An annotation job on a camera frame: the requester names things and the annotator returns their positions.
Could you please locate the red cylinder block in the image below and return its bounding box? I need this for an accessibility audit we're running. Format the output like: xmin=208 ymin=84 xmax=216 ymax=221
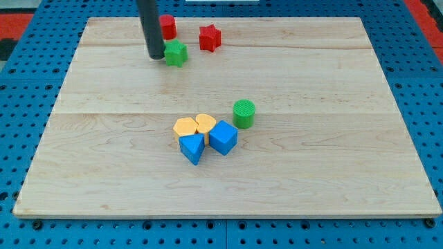
xmin=159 ymin=15 xmax=177 ymax=40

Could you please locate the green star block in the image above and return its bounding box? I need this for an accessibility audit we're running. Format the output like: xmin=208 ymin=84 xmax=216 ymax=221
xmin=164 ymin=39 xmax=188 ymax=67

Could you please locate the red star block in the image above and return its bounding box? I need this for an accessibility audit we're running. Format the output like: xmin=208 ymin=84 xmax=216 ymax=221
xmin=199 ymin=24 xmax=222 ymax=53

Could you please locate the blue cube block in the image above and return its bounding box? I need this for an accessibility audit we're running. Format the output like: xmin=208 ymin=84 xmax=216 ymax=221
xmin=209 ymin=120 xmax=238 ymax=156

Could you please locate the yellow heart block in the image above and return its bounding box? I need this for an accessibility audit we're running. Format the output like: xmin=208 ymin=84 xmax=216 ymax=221
xmin=195 ymin=113 xmax=217 ymax=145

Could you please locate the green cylinder block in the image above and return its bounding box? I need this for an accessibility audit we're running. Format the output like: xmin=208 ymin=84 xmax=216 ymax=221
xmin=233 ymin=99 xmax=255 ymax=129

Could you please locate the blue triangle block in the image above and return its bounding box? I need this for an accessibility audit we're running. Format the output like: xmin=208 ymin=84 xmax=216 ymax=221
xmin=179 ymin=133 xmax=205 ymax=165

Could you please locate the yellow hexagon block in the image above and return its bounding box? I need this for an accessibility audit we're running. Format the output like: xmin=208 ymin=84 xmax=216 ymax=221
xmin=172 ymin=117 xmax=198 ymax=141

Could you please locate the light wooden board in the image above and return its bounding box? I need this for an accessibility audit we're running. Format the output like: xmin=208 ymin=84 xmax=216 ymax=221
xmin=13 ymin=17 xmax=442 ymax=219

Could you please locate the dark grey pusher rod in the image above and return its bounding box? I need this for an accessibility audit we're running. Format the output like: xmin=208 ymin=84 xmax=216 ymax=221
xmin=136 ymin=0 xmax=165 ymax=60

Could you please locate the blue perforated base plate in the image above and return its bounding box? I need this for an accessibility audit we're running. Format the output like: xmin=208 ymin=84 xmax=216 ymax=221
xmin=1 ymin=0 xmax=442 ymax=248

